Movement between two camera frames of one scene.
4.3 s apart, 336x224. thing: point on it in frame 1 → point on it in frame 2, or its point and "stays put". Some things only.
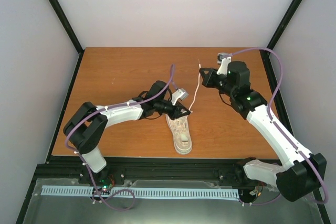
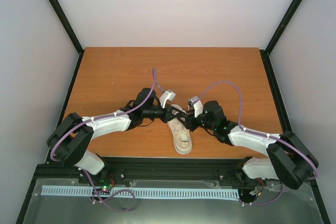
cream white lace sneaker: [180, 130] stays put
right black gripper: [207, 80] → [190, 123]
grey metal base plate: [44, 209] stays put
